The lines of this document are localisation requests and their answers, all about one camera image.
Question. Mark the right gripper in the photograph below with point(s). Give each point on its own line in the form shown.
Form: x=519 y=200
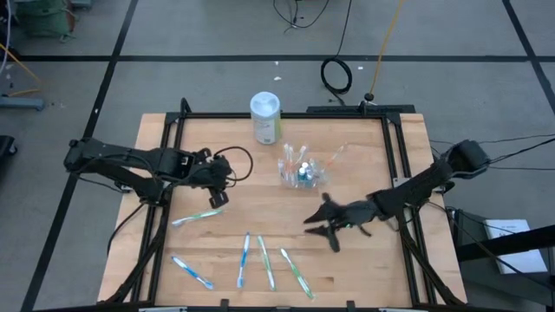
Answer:
x=351 y=212

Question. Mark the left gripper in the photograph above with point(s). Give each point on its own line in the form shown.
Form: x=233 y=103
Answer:
x=217 y=175

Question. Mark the blue toothbrush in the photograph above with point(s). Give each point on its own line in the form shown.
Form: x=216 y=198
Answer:
x=243 y=260
x=192 y=272

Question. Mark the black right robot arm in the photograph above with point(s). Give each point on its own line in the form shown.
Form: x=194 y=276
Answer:
x=416 y=190

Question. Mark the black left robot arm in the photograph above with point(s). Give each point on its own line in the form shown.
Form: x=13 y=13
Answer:
x=108 y=154

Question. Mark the clear plastic cup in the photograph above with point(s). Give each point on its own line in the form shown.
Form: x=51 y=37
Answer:
x=321 y=178

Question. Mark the white green wipes canister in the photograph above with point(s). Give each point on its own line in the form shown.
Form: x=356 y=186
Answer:
x=265 y=106

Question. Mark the black equipment stand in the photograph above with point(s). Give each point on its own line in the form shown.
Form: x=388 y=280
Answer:
x=507 y=242

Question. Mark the white box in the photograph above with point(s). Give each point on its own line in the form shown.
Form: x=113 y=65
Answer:
x=524 y=262

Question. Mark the grey floor base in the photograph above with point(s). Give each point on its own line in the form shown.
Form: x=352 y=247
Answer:
x=21 y=103

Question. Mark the black chair caster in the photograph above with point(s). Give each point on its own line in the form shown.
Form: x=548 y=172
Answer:
x=5 y=146

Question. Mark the green fabric bag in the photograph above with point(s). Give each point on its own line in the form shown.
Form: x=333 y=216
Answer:
x=43 y=19

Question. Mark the black aluminium table frame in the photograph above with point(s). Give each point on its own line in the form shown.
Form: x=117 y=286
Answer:
x=347 y=115

